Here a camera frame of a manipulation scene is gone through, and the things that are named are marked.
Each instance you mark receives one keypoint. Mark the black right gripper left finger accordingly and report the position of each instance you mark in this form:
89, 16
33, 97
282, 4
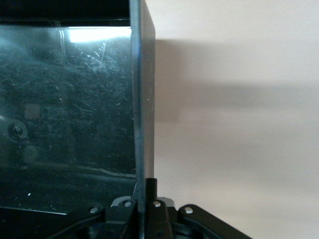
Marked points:
122, 219

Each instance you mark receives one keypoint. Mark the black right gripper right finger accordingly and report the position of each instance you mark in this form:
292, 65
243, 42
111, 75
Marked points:
159, 219

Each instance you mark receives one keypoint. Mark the black plastic box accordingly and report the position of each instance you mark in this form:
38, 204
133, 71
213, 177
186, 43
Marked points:
74, 99

